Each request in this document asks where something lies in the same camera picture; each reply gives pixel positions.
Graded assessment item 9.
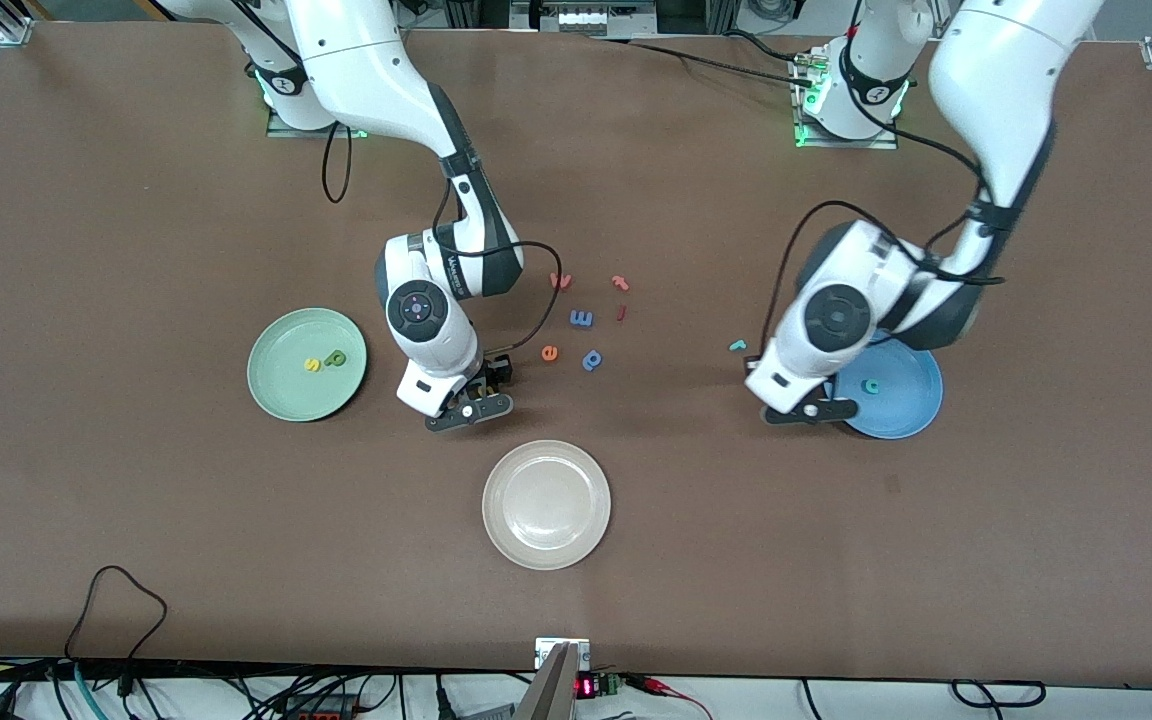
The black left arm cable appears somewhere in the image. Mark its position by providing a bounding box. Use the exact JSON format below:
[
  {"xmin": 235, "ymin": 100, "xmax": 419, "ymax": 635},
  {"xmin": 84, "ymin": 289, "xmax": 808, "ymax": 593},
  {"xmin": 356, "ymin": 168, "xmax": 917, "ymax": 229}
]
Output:
[{"xmin": 758, "ymin": 0, "xmax": 1007, "ymax": 361}]

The metal device with white connectors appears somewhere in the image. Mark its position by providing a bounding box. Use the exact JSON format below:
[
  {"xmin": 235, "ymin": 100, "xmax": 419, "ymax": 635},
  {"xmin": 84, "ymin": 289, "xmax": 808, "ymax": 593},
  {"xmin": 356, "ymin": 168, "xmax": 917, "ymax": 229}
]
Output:
[{"xmin": 509, "ymin": 0, "xmax": 659, "ymax": 37}]

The black cable across table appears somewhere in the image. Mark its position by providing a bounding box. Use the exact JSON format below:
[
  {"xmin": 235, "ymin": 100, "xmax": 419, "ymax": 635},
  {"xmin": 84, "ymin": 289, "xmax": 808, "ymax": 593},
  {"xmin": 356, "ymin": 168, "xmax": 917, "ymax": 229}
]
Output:
[{"xmin": 596, "ymin": 30, "xmax": 822, "ymax": 91}]

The orange power strip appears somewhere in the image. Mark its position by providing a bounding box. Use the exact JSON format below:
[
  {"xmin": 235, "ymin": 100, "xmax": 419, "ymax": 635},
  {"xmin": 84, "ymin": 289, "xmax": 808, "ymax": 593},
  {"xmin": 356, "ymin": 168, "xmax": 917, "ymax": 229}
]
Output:
[{"xmin": 276, "ymin": 700, "xmax": 362, "ymax": 720}]

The blue plate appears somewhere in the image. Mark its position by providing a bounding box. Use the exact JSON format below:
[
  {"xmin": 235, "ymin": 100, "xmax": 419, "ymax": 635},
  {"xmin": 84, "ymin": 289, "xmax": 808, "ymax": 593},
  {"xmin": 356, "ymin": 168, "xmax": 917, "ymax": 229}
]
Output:
[{"xmin": 831, "ymin": 330, "xmax": 945, "ymax": 441}]

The white tag plate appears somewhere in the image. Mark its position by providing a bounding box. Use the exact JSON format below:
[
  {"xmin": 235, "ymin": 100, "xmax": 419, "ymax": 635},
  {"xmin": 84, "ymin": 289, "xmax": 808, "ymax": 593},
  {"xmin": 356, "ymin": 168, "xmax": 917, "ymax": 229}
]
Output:
[{"xmin": 535, "ymin": 637, "xmax": 591, "ymax": 670}]

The looped thin black cable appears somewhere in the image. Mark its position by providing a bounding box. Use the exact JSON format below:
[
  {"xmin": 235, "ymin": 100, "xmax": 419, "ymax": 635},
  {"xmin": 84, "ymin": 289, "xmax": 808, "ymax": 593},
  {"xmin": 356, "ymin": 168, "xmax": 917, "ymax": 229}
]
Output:
[{"xmin": 64, "ymin": 565, "xmax": 169, "ymax": 663}]

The grey metal camera bracket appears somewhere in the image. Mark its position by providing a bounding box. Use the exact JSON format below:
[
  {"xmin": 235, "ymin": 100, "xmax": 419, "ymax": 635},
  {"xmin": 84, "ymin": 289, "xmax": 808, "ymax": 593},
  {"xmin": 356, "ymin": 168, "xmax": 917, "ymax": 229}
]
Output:
[{"xmin": 514, "ymin": 642, "xmax": 579, "ymax": 720}]

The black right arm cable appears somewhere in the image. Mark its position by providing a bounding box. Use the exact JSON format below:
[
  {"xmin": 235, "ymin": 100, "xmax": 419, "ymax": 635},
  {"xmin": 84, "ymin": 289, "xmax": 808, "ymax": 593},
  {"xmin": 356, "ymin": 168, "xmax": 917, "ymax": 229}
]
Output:
[{"xmin": 321, "ymin": 120, "xmax": 565, "ymax": 366}]

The green plate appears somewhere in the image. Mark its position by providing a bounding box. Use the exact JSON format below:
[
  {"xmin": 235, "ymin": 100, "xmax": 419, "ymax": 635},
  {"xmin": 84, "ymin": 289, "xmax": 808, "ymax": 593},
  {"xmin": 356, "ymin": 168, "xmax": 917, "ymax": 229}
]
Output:
[{"xmin": 247, "ymin": 307, "xmax": 369, "ymax": 422}]

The red wire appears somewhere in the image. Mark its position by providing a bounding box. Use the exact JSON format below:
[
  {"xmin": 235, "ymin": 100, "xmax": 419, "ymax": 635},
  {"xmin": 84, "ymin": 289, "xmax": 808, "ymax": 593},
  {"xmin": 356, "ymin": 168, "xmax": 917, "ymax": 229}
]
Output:
[{"xmin": 626, "ymin": 675, "xmax": 715, "ymax": 720}]

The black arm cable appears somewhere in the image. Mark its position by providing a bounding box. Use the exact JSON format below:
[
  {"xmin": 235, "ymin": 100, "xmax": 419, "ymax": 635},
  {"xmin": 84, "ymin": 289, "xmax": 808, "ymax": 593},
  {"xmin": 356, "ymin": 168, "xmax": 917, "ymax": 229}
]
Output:
[
  {"xmin": 758, "ymin": 0, "xmax": 1007, "ymax": 361},
  {"xmin": 321, "ymin": 120, "xmax": 565, "ymax": 366}
]

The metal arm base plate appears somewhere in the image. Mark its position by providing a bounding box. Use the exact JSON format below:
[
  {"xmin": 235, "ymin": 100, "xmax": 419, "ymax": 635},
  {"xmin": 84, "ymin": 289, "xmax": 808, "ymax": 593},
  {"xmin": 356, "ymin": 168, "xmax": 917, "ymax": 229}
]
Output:
[
  {"xmin": 266, "ymin": 100, "xmax": 369, "ymax": 139},
  {"xmin": 791, "ymin": 48, "xmax": 902, "ymax": 151}
]

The black coiled cable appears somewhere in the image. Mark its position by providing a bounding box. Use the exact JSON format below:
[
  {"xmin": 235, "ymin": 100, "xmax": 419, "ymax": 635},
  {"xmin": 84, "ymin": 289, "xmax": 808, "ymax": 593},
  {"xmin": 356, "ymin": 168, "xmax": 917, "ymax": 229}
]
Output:
[{"xmin": 951, "ymin": 679, "xmax": 1047, "ymax": 709}]

